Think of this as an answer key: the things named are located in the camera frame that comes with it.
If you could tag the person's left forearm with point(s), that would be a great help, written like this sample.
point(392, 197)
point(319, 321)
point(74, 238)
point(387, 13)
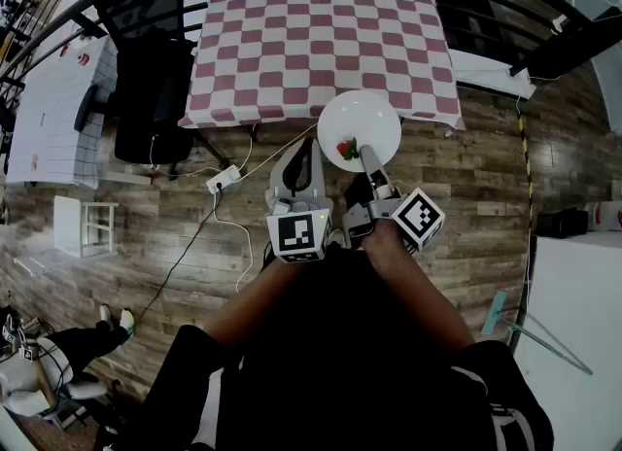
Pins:
point(252, 298)

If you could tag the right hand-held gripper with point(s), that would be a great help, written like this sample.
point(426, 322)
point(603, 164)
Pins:
point(418, 218)

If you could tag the white platform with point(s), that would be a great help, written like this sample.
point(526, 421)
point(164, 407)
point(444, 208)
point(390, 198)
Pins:
point(486, 75)

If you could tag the white cabinet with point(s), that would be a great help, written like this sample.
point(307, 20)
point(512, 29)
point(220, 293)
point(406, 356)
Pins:
point(573, 303)

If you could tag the black bag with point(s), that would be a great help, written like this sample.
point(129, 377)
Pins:
point(561, 223)

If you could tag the teal mop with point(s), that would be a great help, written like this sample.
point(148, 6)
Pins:
point(493, 315)

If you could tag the white round plate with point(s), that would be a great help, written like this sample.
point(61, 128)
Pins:
point(359, 116)

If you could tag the black office chair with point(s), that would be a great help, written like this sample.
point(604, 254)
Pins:
point(150, 79)

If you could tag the red strawberry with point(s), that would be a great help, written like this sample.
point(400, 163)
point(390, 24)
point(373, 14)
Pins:
point(346, 149)

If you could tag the person's black clothing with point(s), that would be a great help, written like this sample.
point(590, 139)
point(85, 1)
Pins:
point(340, 366)

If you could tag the white power strip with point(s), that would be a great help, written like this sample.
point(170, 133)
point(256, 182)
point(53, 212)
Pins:
point(223, 179)

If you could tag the white jug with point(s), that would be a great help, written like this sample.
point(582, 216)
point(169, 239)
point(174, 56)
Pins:
point(605, 216)

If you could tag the person's right forearm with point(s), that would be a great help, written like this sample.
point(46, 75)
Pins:
point(413, 284)

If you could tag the red white checkered table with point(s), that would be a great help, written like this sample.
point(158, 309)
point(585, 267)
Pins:
point(316, 50)

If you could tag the white stool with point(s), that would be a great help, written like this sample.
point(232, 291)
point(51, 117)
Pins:
point(65, 225)

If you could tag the yellow black striped pole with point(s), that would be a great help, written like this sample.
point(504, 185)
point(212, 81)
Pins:
point(526, 157)

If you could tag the white gridded table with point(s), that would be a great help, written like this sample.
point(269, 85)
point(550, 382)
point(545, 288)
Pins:
point(53, 118)

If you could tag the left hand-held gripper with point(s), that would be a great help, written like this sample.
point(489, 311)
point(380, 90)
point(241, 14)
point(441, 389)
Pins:
point(297, 235)

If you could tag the red white small container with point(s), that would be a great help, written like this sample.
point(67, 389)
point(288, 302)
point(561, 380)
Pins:
point(85, 59)

